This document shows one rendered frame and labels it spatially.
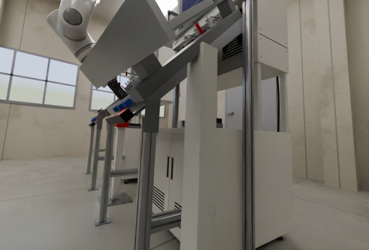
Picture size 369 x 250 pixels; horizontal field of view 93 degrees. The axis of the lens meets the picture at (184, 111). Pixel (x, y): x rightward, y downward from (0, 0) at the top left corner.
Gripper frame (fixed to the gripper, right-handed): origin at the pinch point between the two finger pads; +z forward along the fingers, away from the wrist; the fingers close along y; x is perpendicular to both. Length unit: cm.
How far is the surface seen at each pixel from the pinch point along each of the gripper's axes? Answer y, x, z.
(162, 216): 12.7, -18.1, 39.1
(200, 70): 33.3, 10.3, 6.7
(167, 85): 9.9, 13.1, 7.2
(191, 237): 32, -17, 35
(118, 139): -94, 0, 29
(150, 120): 14.4, -1.8, 11.9
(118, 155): -94, -9, 40
